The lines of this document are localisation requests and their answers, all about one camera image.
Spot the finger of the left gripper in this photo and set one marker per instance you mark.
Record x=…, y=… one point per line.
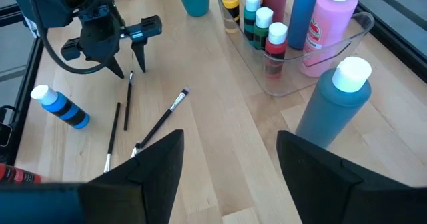
x=141, y=54
x=116, y=69

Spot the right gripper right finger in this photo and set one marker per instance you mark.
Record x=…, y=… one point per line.
x=333, y=197

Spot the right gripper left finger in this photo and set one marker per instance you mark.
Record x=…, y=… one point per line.
x=116, y=200

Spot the thin black paint brush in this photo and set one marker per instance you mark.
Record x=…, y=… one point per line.
x=163, y=117
x=135, y=150
x=128, y=104
x=112, y=137

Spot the small blue paint bottle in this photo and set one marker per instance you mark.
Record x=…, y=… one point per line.
x=63, y=109

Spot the tall grey paint bottle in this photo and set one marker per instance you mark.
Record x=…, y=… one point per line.
x=330, y=114

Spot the small golden yellow paint bottle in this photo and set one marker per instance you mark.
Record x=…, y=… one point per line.
x=231, y=7

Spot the small teal green paint bottle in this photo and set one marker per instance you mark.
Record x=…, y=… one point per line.
x=250, y=17

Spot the small dark green paint bottle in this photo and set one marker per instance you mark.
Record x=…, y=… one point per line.
x=262, y=34

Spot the tall pink apple-label bottle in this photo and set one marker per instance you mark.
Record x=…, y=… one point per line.
x=330, y=27

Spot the small orange red paint bottle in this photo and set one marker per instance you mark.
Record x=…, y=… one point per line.
x=20, y=175

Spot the clear plastic bin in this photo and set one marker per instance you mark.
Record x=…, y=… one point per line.
x=333, y=84

